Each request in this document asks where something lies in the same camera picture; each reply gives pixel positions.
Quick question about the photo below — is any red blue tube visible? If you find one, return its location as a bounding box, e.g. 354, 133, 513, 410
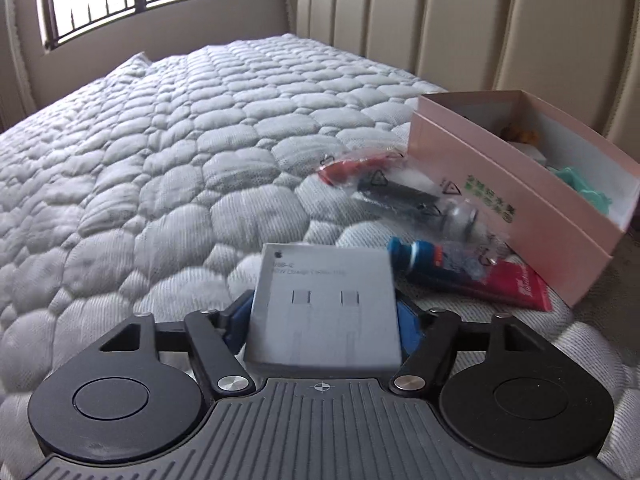
387, 237, 552, 312

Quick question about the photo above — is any white cable box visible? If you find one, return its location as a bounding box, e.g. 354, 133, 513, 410
244, 244, 401, 377

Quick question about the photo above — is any clear bag with parts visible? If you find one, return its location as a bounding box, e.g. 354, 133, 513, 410
317, 148, 510, 264

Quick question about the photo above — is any green plastic tool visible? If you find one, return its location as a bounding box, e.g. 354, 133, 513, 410
549, 167, 612, 216

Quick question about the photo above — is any orange toy figure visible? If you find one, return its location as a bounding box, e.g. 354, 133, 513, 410
499, 124, 540, 146

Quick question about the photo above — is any quilted grey mattress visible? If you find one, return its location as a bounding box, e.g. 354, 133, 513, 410
1, 35, 639, 479

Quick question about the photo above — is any pink cardboard box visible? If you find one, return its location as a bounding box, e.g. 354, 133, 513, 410
408, 90, 639, 306

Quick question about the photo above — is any beige padded headboard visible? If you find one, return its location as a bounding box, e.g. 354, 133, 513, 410
296, 0, 639, 156

